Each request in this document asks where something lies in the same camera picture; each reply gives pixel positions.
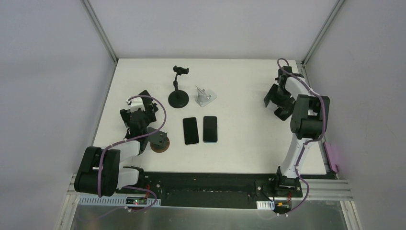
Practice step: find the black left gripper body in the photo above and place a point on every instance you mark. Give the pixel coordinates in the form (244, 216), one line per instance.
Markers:
(127, 117)

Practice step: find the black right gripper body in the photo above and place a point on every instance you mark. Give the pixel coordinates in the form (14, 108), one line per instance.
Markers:
(278, 101)

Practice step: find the black round disc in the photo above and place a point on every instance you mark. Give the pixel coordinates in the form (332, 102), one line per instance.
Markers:
(178, 98)

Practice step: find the black phone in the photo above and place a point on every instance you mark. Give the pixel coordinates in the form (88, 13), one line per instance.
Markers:
(190, 130)

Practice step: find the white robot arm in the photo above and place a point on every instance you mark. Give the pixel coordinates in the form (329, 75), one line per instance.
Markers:
(102, 170)

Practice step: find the dark phone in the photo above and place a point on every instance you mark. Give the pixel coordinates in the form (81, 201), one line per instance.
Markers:
(210, 129)

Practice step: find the purple phone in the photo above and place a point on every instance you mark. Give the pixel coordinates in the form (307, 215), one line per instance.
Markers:
(331, 157)

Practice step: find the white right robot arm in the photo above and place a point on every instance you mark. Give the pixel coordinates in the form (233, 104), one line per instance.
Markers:
(308, 112)

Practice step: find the grey stand with brown base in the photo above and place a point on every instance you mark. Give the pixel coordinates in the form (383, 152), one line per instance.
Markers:
(159, 141)

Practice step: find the black folding phone stand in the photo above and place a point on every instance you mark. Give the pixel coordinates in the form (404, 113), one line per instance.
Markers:
(144, 93)

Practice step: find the silver metal phone stand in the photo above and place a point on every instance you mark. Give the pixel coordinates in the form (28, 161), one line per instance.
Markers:
(204, 97)

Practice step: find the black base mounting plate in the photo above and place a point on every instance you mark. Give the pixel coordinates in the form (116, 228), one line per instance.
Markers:
(215, 190)

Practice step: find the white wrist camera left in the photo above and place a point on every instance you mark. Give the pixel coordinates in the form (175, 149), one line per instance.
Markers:
(135, 103)

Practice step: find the aluminium frame rail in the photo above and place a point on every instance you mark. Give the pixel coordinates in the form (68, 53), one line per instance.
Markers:
(329, 190)

